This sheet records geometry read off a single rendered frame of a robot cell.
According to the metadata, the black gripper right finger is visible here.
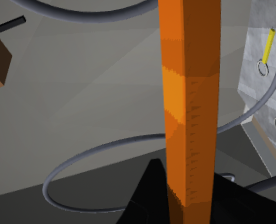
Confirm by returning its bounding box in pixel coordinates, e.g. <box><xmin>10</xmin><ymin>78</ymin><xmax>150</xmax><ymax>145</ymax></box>
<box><xmin>210</xmin><ymin>172</ymin><xmax>276</xmax><ymax>224</ymax></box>

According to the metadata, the orange handle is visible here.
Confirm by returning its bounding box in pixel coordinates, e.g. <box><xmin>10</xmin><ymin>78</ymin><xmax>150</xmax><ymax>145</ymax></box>
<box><xmin>158</xmin><ymin>0</ymin><xmax>222</xmax><ymax>224</ymax></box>

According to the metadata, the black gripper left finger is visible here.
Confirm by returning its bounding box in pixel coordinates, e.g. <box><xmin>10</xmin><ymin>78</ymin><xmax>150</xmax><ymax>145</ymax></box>
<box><xmin>117</xmin><ymin>159</ymin><xmax>170</xmax><ymax>224</ymax></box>

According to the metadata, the yellow thin rod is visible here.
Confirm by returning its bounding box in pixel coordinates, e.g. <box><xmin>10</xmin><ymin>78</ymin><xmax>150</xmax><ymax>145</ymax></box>
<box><xmin>256</xmin><ymin>28</ymin><xmax>275</xmax><ymax>77</ymax></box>

